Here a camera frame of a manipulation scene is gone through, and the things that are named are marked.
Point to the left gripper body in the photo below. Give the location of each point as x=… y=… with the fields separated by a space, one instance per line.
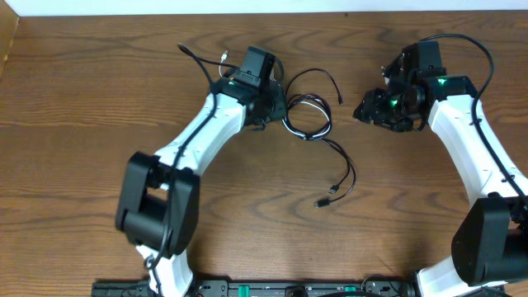
x=271 y=106

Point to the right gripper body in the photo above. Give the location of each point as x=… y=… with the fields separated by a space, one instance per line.
x=372 y=109

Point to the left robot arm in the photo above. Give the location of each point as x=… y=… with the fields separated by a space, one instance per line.
x=158 y=207

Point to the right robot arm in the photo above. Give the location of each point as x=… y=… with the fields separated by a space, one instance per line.
x=489 y=248

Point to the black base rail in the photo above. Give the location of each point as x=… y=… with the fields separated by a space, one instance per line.
x=377 y=285

